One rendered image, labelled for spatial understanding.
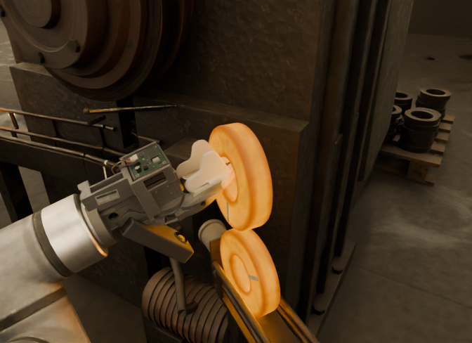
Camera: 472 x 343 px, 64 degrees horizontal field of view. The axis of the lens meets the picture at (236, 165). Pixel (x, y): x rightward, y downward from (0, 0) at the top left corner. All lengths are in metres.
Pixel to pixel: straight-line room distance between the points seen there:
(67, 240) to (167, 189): 0.13
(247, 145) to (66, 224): 0.24
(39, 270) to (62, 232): 0.05
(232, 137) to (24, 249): 0.28
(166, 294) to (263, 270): 0.35
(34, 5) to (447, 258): 1.77
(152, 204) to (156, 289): 0.46
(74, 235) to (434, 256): 1.67
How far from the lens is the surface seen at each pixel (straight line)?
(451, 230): 2.14
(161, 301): 0.91
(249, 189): 0.48
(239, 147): 0.49
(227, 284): 0.70
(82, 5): 0.76
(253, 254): 0.62
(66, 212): 0.49
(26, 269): 0.50
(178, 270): 0.88
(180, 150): 0.86
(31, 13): 0.87
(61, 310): 0.52
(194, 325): 0.87
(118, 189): 0.48
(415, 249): 1.95
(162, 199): 0.50
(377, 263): 1.81
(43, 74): 1.27
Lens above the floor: 1.20
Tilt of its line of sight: 30 degrees down
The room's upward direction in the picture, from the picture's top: straight up
